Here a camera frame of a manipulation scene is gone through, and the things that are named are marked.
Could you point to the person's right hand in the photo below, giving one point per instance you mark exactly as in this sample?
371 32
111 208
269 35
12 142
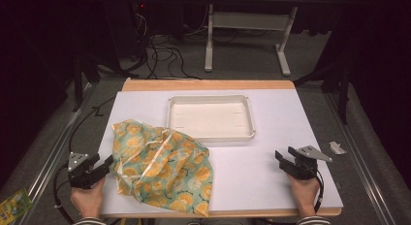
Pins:
306 194

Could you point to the black metal stand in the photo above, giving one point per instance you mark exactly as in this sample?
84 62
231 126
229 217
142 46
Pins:
77 82
343 89

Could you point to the white-framed desk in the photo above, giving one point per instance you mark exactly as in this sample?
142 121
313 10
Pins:
252 20

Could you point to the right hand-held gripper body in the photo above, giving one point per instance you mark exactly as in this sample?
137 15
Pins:
305 168

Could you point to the aluminium floor rail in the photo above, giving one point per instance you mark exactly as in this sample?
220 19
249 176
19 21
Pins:
55 147
355 160

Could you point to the green packet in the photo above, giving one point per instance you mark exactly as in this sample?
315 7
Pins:
14 205

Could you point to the white plastic tray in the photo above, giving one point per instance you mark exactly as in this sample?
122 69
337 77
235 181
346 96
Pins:
210 120

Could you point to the person's left hand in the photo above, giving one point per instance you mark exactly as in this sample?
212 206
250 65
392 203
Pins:
88 200

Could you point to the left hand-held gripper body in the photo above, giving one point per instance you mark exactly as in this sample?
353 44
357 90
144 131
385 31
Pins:
77 161

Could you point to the crumpled white paper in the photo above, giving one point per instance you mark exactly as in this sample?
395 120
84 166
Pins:
337 148

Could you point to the white table mat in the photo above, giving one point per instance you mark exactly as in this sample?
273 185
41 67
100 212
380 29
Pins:
278 173

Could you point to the orange-print green fabric bag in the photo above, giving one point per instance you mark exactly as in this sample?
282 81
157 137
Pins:
161 167

